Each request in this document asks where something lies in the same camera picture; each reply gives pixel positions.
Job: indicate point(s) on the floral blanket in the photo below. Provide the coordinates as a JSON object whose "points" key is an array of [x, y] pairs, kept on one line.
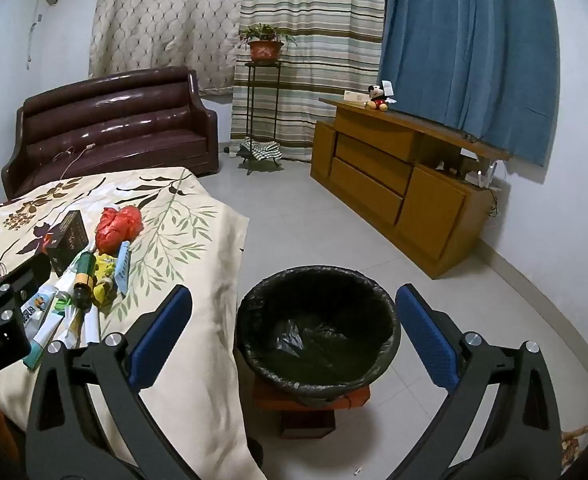
{"points": [[189, 260]]}

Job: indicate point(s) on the black cardboard box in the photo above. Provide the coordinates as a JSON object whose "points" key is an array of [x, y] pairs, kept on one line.
{"points": [[66, 240]]}

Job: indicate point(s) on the potted plant red pot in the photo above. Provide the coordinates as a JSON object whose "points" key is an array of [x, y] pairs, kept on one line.
{"points": [[265, 50]]}

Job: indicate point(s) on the blue curtain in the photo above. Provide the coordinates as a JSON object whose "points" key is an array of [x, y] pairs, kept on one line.
{"points": [[469, 45]]}

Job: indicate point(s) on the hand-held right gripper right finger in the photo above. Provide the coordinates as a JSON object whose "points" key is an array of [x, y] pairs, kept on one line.
{"points": [[426, 335]]}

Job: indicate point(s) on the checkered cloth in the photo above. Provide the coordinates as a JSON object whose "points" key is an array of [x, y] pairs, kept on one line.
{"points": [[259, 151]]}

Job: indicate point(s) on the white toothpaste tube blue print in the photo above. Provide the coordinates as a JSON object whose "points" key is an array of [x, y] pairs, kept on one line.
{"points": [[36, 310]]}

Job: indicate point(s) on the white slim tube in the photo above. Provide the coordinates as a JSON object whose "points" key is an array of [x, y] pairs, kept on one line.
{"points": [[91, 325]]}

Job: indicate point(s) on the wooden stick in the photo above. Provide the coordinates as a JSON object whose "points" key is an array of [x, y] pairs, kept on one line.
{"points": [[581, 432]]}

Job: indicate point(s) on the white green toothpaste tube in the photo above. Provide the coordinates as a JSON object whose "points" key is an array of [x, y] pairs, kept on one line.
{"points": [[64, 315]]}

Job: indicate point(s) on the yellow snack packet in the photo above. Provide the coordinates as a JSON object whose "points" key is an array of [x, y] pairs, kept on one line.
{"points": [[105, 275]]}

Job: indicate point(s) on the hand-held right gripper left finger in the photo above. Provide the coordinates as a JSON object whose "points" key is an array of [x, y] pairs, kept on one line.
{"points": [[161, 340]]}

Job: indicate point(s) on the red plastic bag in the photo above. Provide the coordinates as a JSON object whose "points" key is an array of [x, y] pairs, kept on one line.
{"points": [[119, 230]]}

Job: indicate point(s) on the black lined trash bin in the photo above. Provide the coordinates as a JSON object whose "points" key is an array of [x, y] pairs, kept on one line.
{"points": [[319, 355]]}

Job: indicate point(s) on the beige diamond pattern curtain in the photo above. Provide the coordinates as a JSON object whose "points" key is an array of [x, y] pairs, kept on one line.
{"points": [[164, 20]]}

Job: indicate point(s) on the mouse plush toy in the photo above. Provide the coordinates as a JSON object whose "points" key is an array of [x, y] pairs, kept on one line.
{"points": [[376, 97]]}

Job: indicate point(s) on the red wooden stool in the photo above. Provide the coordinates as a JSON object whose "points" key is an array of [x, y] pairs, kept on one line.
{"points": [[309, 410]]}

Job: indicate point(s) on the brown leather sofa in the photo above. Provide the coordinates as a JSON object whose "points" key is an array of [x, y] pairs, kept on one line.
{"points": [[114, 125]]}

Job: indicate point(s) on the wooden cabinet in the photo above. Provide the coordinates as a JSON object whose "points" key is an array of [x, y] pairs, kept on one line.
{"points": [[374, 170]]}

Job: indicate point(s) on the black metal plant stand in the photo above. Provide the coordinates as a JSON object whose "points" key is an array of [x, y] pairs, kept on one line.
{"points": [[249, 105]]}

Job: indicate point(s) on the light blue packet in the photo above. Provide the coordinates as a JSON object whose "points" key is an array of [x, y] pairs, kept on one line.
{"points": [[123, 267]]}

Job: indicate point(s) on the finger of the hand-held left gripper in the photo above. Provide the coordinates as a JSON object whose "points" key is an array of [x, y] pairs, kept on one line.
{"points": [[26, 280]]}

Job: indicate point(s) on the green bottle black cap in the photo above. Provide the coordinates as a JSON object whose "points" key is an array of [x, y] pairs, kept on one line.
{"points": [[83, 280]]}

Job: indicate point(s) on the beige box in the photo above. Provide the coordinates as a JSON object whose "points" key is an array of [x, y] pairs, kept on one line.
{"points": [[355, 98]]}

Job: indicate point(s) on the white router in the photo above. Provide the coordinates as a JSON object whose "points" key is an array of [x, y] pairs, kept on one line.
{"points": [[481, 177]]}

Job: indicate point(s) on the striped curtain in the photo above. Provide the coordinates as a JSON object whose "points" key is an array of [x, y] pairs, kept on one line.
{"points": [[319, 70]]}

